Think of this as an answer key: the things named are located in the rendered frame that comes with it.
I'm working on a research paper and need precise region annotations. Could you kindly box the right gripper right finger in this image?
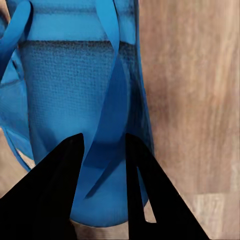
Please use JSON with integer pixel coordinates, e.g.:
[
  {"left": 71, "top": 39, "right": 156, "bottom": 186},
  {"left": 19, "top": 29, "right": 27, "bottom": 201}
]
[{"left": 125, "top": 133, "right": 210, "bottom": 240}]

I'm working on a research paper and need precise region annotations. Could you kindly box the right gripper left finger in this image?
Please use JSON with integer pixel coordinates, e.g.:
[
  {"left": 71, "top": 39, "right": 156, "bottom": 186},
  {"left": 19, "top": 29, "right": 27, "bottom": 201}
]
[{"left": 0, "top": 133, "right": 85, "bottom": 240}]

